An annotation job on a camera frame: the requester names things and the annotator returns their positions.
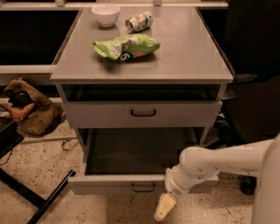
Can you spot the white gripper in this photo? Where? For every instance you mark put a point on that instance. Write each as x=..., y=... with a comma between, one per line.
x=174, y=184

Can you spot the grey drawer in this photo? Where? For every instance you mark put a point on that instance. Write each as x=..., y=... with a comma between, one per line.
x=141, y=114
x=128, y=161

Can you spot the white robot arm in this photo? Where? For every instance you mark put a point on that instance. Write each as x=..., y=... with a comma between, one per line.
x=197, y=164

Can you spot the grey top drawer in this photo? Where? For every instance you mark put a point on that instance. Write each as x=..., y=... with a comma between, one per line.
x=141, y=114

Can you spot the grey drawer cabinet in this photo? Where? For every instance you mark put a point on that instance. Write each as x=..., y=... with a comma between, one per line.
x=187, y=68

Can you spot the brown backpack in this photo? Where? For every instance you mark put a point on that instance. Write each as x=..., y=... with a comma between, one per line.
x=34, y=112

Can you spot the green chip bag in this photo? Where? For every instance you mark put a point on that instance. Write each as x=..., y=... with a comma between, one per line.
x=126, y=47

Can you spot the black stand with legs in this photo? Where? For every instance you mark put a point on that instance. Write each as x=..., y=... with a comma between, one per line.
x=9, y=138

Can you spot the crushed soda can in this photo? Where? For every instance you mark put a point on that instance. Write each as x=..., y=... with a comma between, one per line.
x=139, y=22

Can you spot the black office chair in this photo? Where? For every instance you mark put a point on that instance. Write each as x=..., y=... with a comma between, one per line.
x=248, y=33

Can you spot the white bowl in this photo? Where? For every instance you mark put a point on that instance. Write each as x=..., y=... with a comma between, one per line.
x=106, y=14

